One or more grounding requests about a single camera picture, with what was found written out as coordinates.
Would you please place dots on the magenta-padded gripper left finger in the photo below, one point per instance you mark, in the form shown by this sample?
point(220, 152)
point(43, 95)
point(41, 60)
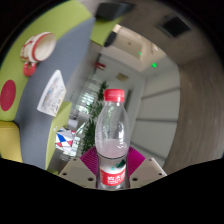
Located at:
point(78, 171)

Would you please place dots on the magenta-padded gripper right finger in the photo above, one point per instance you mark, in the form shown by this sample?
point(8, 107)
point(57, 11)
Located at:
point(148, 171)

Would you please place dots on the clear red-capped water bottle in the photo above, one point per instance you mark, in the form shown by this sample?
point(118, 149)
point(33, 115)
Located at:
point(112, 133)

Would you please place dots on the white red blue polyhedron box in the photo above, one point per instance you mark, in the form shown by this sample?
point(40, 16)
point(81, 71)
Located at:
point(65, 140)

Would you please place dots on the open printed magazine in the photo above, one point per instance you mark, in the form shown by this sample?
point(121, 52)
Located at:
point(53, 95)

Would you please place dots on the flat round red coaster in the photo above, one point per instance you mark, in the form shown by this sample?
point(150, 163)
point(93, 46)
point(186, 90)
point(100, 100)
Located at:
point(8, 95)

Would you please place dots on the green exit sign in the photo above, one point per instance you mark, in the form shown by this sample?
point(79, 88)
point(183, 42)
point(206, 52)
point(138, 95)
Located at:
point(139, 53)
point(154, 65)

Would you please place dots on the red fire extinguisher cabinet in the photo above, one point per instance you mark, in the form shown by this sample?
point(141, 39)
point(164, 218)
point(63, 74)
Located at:
point(99, 65)

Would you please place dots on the red and white mug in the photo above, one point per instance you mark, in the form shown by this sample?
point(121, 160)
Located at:
point(40, 48)

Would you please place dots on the black bag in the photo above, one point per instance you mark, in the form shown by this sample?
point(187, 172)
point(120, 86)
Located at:
point(110, 38)

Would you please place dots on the green cube seat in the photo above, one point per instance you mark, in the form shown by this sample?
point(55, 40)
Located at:
point(98, 31)

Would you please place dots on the dark grey cube seat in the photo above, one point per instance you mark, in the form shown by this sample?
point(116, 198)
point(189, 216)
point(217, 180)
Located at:
point(115, 10)

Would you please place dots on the framed wall picture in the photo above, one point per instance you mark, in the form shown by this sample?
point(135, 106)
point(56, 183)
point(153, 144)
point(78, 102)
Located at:
point(122, 77)

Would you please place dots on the black wall screen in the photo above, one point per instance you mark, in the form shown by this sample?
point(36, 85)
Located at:
point(175, 26)

